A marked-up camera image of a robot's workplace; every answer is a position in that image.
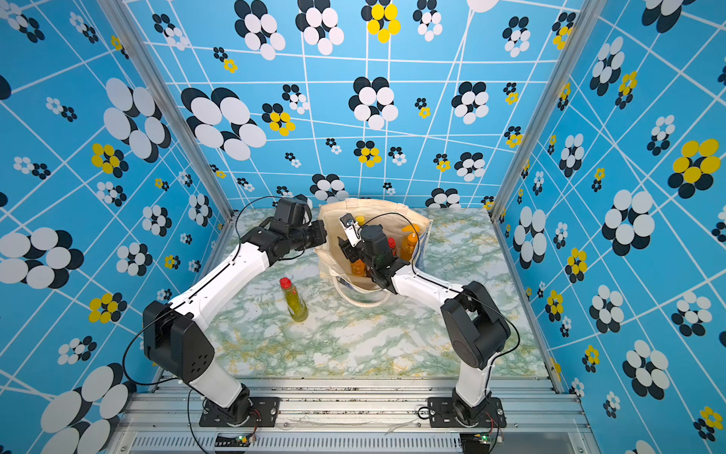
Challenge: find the dark red bottle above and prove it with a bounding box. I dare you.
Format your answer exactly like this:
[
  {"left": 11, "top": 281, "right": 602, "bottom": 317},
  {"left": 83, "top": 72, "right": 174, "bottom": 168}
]
[{"left": 388, "top": 238, "right": 397, "bottom": 257}]

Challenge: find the orange pump dish soap bottle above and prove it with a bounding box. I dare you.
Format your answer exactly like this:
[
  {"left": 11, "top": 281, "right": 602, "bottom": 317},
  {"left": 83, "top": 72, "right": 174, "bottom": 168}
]
[{"left": 400, "top": 224, "right": 421, "bottom": 263}]

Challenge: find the cream canvas shopping bag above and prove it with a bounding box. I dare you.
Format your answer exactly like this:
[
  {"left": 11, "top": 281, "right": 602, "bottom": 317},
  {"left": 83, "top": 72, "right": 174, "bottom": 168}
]
[{"left": 315, "top": 198, "right": 433, "bottom": 308}]

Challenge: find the green bottle red cap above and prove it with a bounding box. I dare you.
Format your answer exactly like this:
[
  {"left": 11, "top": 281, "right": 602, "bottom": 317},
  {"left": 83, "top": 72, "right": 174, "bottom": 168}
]
[{"left": 280, "top": 277, "right": 308, "bottom": 323}]

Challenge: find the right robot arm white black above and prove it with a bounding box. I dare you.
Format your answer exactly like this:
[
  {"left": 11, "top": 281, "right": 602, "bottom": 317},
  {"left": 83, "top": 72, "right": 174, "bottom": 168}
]
[{"left": 338, "top": 214, "right": 516, "bottom": 428}]

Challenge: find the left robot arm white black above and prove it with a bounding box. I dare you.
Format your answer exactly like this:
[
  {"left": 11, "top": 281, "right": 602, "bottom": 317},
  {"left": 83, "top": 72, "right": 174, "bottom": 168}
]
[{"left": 143, "top": 195, "right": 326, "bottom": 426}]

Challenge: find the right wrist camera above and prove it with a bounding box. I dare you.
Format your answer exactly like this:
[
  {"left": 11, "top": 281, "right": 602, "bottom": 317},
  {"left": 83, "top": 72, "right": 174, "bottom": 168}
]
[{"left": 340, "top": 213, "right": 361, "bottom": 247}]

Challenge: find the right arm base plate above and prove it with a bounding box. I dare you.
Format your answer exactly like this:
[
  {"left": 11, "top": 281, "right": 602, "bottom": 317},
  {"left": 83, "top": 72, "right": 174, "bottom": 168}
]
[{"left": 419, "top": 397, "right": 508, "bottom": 429}]

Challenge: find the aluminium frame rail front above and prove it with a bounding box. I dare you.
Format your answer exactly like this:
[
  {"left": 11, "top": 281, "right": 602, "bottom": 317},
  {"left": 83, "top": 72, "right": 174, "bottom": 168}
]
[{"left": 108, "top": 378, "right": 600, "bottom": 453}]

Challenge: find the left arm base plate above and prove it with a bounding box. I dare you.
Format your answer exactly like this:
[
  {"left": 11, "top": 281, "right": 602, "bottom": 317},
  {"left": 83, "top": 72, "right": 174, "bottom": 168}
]
[{"left": 199, "top": 396, "right": 281, "bottom": 428}]

